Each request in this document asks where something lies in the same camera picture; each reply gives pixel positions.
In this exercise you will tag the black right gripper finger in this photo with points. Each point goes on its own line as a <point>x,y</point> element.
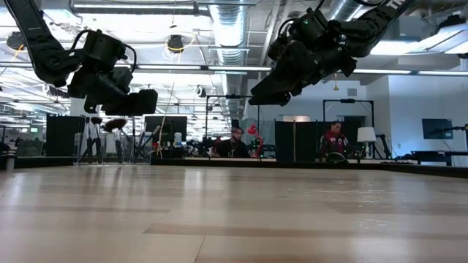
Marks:
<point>283,82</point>
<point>272,100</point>

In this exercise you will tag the fan makeup brush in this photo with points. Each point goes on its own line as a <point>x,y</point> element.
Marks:
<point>115,125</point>

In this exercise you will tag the slim brush with silver ferrule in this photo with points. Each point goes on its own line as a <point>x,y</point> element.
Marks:
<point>148,144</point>

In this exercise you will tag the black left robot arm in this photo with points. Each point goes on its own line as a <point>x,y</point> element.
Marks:
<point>40,47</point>

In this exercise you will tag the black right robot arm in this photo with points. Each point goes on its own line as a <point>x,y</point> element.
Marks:
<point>380,18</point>

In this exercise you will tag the wide black partition panel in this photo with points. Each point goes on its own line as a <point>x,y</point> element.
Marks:
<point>303,140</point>

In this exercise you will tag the clear acrylic brush holder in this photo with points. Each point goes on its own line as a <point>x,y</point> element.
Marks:
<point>108,149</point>

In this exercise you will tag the long ceiling light strip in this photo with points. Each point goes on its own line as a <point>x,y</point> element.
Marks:
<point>380,71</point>

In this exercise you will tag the person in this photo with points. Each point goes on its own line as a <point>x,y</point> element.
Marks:
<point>334,140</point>
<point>234,146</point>

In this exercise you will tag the black desk monitor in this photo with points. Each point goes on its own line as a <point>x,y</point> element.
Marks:
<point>172,126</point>

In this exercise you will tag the large ceiling light panel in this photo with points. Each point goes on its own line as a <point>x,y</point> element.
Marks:
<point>402,47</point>

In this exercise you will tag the white bottle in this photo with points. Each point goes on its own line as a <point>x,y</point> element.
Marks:
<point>178,139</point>

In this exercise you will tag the white shade table lamp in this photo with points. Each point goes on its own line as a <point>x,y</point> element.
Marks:
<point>366,134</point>

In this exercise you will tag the black ceiling device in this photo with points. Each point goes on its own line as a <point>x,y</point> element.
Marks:
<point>16,40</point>
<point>175,42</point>

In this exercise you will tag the black side table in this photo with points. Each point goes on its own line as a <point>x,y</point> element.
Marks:
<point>435,155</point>

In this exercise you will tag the black portal frame stand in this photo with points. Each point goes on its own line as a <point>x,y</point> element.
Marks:
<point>234,96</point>
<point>347,101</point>

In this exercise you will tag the corrugated silver duct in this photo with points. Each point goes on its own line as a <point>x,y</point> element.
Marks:
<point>230,29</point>

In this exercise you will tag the small grey post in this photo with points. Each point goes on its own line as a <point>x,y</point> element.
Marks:
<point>10,162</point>

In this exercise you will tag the dark wall monitor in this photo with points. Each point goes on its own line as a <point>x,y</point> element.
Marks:
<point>437,128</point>

